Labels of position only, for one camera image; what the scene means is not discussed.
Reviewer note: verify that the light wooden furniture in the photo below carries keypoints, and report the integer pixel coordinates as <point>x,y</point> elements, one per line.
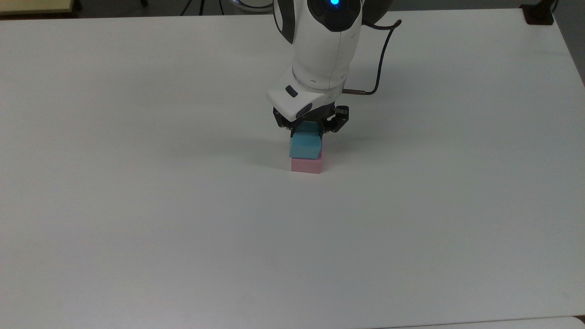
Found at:
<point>36,5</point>

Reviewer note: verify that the pink cube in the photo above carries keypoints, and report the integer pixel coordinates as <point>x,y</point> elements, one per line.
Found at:
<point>305,166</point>

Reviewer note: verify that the black tripod legs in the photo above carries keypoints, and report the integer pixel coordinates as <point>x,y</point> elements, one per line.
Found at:
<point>201,5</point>

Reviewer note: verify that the blue cube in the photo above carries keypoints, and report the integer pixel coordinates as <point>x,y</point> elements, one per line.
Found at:
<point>304,144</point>

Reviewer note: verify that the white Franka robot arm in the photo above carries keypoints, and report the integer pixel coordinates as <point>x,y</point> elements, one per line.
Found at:
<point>320,45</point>

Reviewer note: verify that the white adjoining table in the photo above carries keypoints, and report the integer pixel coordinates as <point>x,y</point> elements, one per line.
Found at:
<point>525,324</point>

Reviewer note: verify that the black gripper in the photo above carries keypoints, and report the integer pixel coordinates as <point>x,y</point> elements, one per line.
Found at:
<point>322,116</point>

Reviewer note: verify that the black stand base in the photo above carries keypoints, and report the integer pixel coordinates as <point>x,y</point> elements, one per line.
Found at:
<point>538,13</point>

